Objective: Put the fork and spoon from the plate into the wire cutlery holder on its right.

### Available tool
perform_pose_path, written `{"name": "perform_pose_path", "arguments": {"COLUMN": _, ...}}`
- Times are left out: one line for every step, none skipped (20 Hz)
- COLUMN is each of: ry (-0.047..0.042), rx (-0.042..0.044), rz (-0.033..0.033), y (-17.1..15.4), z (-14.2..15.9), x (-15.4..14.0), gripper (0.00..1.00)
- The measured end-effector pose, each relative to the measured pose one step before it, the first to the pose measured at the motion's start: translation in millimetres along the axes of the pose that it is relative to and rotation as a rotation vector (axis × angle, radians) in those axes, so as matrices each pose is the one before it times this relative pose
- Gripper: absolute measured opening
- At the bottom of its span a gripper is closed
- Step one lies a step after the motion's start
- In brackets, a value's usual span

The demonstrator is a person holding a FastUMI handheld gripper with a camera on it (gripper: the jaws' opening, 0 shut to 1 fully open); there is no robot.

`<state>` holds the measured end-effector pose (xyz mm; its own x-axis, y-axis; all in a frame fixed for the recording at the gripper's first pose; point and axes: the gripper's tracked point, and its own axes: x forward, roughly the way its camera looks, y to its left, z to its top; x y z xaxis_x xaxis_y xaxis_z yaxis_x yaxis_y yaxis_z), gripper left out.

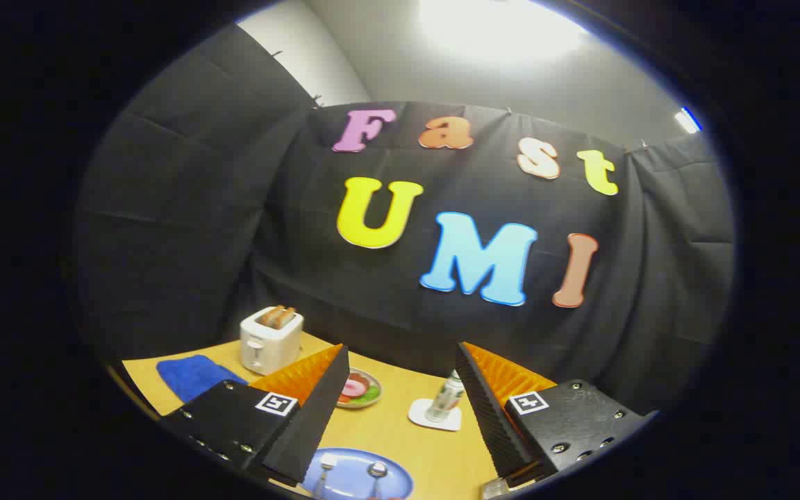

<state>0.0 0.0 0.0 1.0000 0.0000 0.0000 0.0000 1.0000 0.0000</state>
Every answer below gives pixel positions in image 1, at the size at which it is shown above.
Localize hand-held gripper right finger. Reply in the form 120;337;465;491
454;340;659;499

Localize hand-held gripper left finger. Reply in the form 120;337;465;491
159;344;351;488

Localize fork with checked handle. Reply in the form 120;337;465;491
313;453;338;499

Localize spoon with checked handle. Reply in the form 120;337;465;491
367;461;388;500

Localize silver drink can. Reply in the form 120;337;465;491
426;370;465;423

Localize plate with food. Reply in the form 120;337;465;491
336;367;383;409

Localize white square coaster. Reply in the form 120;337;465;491
408;398;463;432

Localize blue round plate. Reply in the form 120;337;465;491
301;447;415;500

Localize white toaster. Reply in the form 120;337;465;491
240;306;304;376

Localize blue folded cloth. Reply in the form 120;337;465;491
156;355;248;403

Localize black backdrop cloth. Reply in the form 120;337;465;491
74;24;738;417

